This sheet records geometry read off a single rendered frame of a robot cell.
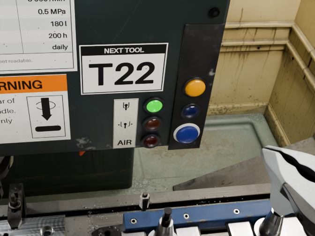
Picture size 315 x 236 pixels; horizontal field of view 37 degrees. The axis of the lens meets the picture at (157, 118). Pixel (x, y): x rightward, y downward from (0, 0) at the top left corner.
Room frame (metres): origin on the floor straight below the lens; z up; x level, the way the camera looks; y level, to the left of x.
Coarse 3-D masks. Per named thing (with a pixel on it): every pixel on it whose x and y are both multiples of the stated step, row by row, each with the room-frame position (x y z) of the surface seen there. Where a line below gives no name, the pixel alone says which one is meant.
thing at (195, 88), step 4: (196, 80) 0.44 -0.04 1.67; (188, 84) 0.44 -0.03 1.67; (192, 84) 0.44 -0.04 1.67; (196, 84) 0.44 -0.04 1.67; (200, 84) 0.44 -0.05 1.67; (204, 84) 0.44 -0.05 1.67; (188, 88) 0.44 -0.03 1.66; (192, 88) 0.44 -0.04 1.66; (196, 88) 0.44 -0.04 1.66; (200, 88) 0.44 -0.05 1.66; (204, 88) 0.44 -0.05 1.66; (188, 92) 0.44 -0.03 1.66; (192, 92) 0.44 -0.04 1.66; (196, 92) 0.44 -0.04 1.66; (200, 92) 0.44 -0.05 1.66
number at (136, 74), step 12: (120, 60) 0.42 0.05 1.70; (132, 60) 0.43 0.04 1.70; (144, 60) 0.43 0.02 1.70; (156, 60) 0.43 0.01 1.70; (120, 72) 0.42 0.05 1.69; (132, 72) 0.43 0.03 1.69; (144, 72) 0.43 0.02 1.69; (156, 72) 0.43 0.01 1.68; (120, 84) 0.43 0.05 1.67; (132, 84) 0.43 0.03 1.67; (144, 84) 0.43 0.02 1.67; (156, 84) 0.44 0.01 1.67
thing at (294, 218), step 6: (288, 216) 0.60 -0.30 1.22; (294, 216) 0.60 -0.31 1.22; (288, 222) 0.59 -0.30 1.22; (294, 222) 0.59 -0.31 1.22; (288, 228) 0.57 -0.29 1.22; (294, 228) 0.57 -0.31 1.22; (300, 228) 0.57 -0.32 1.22; (288, 234) 0.56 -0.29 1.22; (294, 234) 0.56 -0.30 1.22; (300, 234) 0.56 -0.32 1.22; (306, 234) 0.56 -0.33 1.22
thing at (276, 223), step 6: (270, 210) 0.56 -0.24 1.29; (270, 216) 0.55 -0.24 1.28; (276, 216) 0.54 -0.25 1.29; (282, 216) 0.54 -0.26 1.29; (264, 222) 0.55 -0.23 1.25; (270, 222) 0.54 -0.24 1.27; (276, 222) 0.54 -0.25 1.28; (282, 222) 0.54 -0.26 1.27; (264, 228) 0.54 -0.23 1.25; (270, 228) 0.54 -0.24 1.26; (276, 228) 0.54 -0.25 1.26; (264, 234) 0.54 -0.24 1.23; (270, 234) 0.53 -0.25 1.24; (276, 234) 0.53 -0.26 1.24
